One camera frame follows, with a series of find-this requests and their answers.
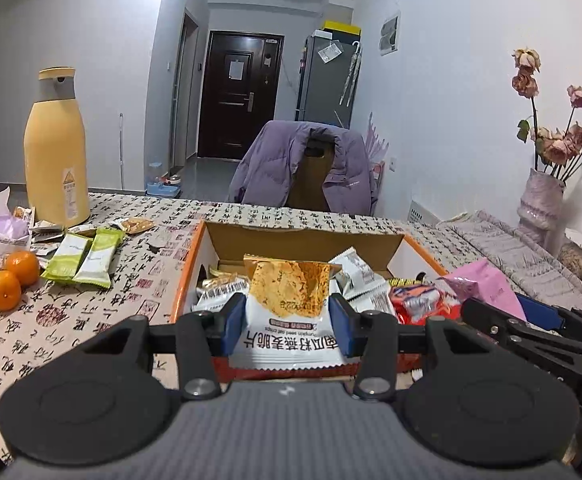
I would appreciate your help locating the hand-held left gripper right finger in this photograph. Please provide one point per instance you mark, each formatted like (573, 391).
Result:
(341, 325)

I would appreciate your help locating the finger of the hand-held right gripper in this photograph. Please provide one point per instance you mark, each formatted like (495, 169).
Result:
(501, 327)
(538, 312)

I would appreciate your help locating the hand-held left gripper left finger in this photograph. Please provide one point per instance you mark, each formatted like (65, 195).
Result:
(235, 325)

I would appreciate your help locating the pink snack packet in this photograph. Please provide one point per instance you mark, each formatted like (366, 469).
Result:
(486, 285)

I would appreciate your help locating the oat crisps snack packet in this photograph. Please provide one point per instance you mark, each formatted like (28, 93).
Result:
(286, 310)

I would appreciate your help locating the red snack packet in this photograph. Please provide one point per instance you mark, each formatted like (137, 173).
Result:
(416, 302)

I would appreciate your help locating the orange cardboard fruit box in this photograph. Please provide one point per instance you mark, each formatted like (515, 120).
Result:
(291, 245)

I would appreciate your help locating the silver snack packet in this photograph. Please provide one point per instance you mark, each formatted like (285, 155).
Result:
(216, 290)

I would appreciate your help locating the small gold wrapper packet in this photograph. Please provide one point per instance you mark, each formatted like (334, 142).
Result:
(223, 272)

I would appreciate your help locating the glass jar of nuts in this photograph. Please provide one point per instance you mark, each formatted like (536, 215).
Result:
(573, 260)

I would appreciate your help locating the folded quilted blanket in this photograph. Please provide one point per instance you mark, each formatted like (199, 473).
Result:
(496, 245)

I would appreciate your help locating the pink mottled vase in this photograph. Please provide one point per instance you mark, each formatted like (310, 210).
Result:
(538, 200)

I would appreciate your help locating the small crisps packet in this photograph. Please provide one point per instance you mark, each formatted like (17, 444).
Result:
(137, 225)

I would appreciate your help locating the wooden chair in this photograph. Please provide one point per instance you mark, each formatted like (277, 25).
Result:
(311, 180)

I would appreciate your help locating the green white snack bar packet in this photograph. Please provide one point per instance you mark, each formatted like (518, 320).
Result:
(98, 257)
(66, 257)

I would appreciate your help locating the blue pet feeder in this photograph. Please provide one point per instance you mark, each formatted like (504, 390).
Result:
(161, 187)

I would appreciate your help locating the purple puffer jacket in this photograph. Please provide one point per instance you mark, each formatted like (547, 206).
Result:
(266, 165)

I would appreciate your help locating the folding drying rack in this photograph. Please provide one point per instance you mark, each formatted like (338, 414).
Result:
(378, 160)

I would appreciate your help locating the dark entrance door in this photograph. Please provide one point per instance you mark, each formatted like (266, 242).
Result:
(231, 120)

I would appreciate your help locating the white mop stick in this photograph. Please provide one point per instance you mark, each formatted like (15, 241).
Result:
(120, 150)

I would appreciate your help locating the small white snack packet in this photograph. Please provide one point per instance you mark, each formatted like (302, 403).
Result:
(23, 216)
(46, 230)

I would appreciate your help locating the orange fruit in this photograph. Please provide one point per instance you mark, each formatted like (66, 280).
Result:
(22, 267)
(2, 290)

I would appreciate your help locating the dried rose bouquet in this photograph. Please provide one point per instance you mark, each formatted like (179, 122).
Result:
(526, 82)

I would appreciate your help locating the grey refrigerator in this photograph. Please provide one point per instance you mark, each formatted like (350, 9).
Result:
(321, 90)

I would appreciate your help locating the white packet in bag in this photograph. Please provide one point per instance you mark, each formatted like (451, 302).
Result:
(6, 247)

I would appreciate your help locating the yellow thermos bottle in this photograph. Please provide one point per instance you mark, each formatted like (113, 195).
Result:
(53, 160)

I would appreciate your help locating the folded white umbrella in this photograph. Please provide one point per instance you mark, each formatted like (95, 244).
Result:
(353, 70)

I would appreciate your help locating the paper sheet on refrigerator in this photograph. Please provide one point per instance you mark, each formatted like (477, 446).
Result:
(330, 53)

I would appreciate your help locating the yellow box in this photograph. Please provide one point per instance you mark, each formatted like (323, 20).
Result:
(341, 26)

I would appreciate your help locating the interior door frame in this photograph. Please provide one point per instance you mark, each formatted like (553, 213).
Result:
(186, 100)

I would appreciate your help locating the wall picture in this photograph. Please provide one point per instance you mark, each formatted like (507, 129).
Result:
(390, 35)

